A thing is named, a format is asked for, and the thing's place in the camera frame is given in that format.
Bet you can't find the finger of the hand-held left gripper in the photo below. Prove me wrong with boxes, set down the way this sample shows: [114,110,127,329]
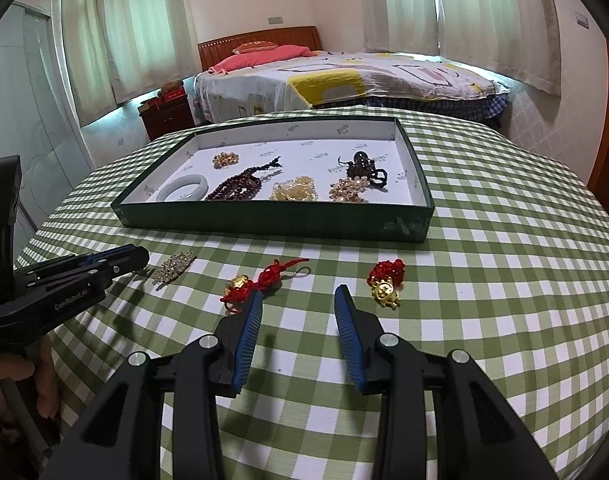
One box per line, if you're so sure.
[13,247,151,292]
[24,243,136,270]

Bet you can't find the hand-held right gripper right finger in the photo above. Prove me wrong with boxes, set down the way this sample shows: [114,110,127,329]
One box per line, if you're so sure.
[333,284,557,480]

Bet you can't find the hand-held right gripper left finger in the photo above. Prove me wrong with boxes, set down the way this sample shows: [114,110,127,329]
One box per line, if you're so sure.
[37,290,264,480]

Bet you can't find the rhinestone hair clip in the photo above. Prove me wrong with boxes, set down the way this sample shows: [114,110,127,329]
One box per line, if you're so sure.
[151,251,198,289]

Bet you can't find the red beaded gold charm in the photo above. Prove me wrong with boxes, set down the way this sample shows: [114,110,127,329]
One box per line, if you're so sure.
[366,258,406,310]

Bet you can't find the red knot gold charm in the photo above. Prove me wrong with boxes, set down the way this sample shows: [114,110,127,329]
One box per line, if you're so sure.
[219,258,311,314]

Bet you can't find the pale jade bangle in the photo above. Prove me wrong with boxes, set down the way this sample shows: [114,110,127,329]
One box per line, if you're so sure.
[158,173,209,202]

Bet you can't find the dark red bead bracelet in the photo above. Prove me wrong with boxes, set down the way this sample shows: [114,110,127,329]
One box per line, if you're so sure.
[204,157,284,202]

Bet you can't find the peach gold bead bracelet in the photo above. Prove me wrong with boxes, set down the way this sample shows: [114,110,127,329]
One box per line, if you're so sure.
[329,177,368,205]

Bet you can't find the cream pearl necklace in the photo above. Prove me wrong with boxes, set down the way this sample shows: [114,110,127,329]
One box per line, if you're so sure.
[269,175,320,202]

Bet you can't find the dark brown beaded hair tie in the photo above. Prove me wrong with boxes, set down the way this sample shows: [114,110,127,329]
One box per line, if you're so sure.
[336,152,388,189]

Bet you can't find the green box tray white lining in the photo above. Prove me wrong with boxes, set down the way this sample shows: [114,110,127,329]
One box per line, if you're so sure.
[110,116,437,245]

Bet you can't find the person's left hand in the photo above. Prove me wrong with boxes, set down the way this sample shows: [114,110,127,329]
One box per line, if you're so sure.
[0,337,61,422]

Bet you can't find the glass door wardrobe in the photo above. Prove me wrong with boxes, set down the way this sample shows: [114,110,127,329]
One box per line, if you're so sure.
[0,2,94,242]

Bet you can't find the green checked tablecloth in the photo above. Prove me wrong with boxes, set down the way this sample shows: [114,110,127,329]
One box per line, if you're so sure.
[13,105,609,480]

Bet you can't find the dark wooden nightstand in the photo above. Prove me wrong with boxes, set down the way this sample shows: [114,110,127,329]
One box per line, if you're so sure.
[138,95,198,142]

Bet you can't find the white sheer curtain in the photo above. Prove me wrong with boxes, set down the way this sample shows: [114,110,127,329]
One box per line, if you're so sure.
[58,0,118,127]
[101,0,196,107]
[361,0,443,54]
[431,0,563,97]

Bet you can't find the pink pillow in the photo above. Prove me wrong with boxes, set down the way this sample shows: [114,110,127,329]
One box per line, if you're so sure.
[209,44,318,75]

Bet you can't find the wooden bed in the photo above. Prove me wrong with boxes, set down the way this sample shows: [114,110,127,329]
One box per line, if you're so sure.
[198,25,321,72]

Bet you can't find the small red cushion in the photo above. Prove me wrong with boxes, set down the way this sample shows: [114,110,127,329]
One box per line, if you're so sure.
[232,42,278,55]

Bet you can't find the blue plaid bed skirt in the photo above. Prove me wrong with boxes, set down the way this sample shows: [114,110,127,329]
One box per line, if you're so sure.
[309,91,511,129]

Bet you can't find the patterned white yellow bedsheet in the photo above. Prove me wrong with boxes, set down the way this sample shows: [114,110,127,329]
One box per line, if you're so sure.
[193,51,513,124]

